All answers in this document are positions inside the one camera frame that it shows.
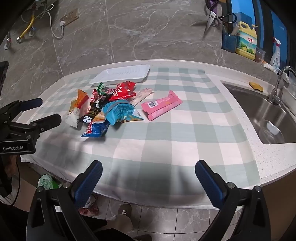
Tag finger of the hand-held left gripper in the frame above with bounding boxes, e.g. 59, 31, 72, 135
9, 113, 62, 139
0, 98, 43, 121

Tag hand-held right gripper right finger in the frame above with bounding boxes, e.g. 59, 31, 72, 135
195, 159, 275, 241

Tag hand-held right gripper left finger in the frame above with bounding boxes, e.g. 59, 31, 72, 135
26, 160, 109, 241

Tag white snack packet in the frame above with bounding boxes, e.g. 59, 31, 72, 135
64, 108, 91, 128

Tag orange snack packet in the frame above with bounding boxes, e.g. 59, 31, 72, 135
68, 89, 89, 115

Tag black snack packet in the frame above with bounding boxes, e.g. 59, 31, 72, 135
77, 101, 104, 123

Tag dark blue snack packet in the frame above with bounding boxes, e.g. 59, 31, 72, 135
80, 120, 109, 138

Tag green and red snack packet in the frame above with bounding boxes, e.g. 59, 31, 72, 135
91, 82, 114, 102

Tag light blue snack packet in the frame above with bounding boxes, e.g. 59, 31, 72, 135
102, 100, 145, 126

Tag white plastic tray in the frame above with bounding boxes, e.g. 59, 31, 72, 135
89, 64, 151, 85

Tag bright pink snack packet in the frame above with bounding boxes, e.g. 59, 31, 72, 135
141, 90, 183, 121

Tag pale pink snack packet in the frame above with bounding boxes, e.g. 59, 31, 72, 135
130, 88, 154, 105

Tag green and white bag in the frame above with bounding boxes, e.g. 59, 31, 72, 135
37, 174, 61, 190

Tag black object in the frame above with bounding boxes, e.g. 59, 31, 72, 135
0, 61, 10, 87

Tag green checked tablecloth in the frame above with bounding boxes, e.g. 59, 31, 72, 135
21, 65, 260, 210

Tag beige slipper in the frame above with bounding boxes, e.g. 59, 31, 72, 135
115, 203, 134, 232

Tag person's dark pants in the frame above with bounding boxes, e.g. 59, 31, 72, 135
80, 214, 139, 241

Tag steel sink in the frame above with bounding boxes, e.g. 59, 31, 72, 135
221, 82, 296, 145

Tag yellow sponge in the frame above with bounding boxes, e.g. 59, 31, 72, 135
249, 82, 264, 92

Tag chrome faucet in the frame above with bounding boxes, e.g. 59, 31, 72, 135
268, 66, 296, 106

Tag brown packet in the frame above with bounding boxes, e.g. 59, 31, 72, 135
254, 47, 266, 63

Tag blue utensil holder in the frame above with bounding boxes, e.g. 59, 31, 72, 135
221, 33, 238, 53

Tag white spray bottle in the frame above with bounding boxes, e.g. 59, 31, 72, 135
270, 37, 282, 70

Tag yellow detergent bottle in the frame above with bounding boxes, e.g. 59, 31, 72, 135
235, 21, 258, 61

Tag kitchen scissors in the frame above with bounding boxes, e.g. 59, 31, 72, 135
203, 10, 221, 36

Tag yellow hose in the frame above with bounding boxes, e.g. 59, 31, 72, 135
17, 11, 36, 43

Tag white power cable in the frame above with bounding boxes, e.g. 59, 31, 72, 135
35, 2, 65, 39

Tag gold wall socket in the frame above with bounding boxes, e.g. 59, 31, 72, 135
59, 8, 80, 25

